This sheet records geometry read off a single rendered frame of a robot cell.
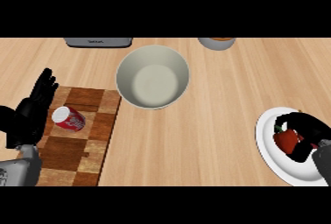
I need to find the checkered wooden cutting board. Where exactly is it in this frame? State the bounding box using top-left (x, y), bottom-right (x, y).
top-left (35, 85), bottom-right (122, 187)

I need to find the grey appliance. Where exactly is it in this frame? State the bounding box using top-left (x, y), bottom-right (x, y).
top-left (63, 38), bottom-right (134, 49)

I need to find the red can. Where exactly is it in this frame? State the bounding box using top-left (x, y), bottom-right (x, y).
top-left (50, 106), bottom-right (87, 132)

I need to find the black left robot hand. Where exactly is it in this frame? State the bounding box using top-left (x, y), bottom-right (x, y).
top-left (0, 67), bottom-right (59, 150)

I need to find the grey cup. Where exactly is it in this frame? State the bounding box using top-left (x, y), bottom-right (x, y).
top-left (196, 38), bottom-right (236, 52)

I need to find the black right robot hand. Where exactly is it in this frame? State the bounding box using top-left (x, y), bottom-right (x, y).
top-left (273, 111), bottom-right (331, 164)

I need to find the pale grey bowl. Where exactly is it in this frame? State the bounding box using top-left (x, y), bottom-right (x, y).
top-left (113, 44), bottom-right (192, 111)

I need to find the white plate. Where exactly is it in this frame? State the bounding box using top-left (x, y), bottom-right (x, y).
top-left (254, 106), bottom-right (331, 187)

